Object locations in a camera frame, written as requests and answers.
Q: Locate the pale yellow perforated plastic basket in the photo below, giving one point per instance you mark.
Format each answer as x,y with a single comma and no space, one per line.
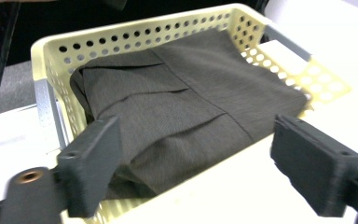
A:
199,34

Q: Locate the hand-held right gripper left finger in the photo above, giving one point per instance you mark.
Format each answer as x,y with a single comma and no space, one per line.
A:
90,168

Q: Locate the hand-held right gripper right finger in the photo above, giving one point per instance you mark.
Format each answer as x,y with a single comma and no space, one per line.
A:
313,168

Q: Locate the dark olive pants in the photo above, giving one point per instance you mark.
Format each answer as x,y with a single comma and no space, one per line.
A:
180,109

